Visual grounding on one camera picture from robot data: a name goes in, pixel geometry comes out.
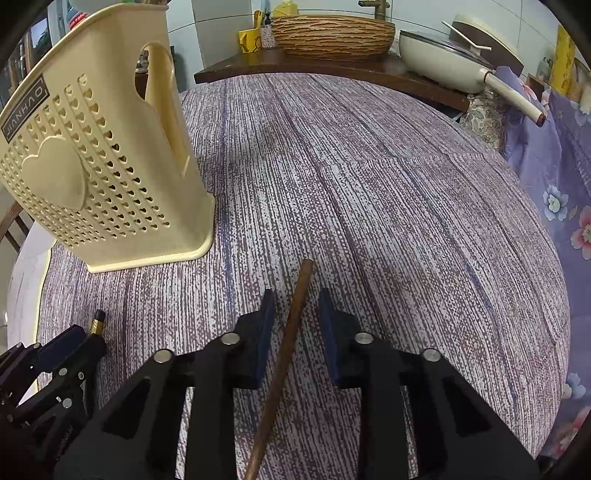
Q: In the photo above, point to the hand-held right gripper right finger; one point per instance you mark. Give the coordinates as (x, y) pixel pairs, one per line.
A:
(328, 332)

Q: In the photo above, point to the purple floral cloth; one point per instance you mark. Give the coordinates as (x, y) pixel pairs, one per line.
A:
(558, 161)

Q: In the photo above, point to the yellow soap dispenser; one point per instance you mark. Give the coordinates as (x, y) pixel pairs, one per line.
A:
(286, 9)

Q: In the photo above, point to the glass pan lid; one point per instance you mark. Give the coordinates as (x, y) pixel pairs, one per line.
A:
(443, 44)

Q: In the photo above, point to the paisley cloth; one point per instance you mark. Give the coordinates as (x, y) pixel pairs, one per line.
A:
(485, 120)

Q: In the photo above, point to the wooden picture frame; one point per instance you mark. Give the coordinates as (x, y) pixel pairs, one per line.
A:
(577, 78)

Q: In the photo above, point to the yellow mug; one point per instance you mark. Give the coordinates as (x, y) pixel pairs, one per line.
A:
(251, 42)

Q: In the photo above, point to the white plastic spoon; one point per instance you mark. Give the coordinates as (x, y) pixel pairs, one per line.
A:
(466, 38)

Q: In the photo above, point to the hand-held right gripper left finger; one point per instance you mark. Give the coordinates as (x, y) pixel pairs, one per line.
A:
(265, 332)

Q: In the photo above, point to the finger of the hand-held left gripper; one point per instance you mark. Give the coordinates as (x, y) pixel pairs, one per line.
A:
(90, 364)
(60, 344)

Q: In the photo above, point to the cream frying pan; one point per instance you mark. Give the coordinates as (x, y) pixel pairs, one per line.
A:
(438, 64)

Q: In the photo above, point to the yellow scroll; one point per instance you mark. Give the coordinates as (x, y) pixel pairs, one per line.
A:
(564, 60)

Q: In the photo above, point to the brown wooden chopstick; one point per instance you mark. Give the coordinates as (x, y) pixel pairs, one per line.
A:
(288, 341)

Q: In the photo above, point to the woven pattern wash basin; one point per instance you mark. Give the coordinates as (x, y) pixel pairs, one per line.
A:
(332, 37)

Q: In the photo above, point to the dark wooden counter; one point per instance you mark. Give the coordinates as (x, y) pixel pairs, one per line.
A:
(286, 64)

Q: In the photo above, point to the wooden chair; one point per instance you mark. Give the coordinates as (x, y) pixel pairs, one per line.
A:
(11, 221)

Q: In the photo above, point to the bronze faucet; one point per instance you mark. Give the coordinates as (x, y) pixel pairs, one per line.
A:
(378, 9)

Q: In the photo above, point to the window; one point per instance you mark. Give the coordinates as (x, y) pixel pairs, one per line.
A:
(39, 37)

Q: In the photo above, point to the cream perforated utensil holder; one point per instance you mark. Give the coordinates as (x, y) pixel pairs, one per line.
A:
(115, 161)

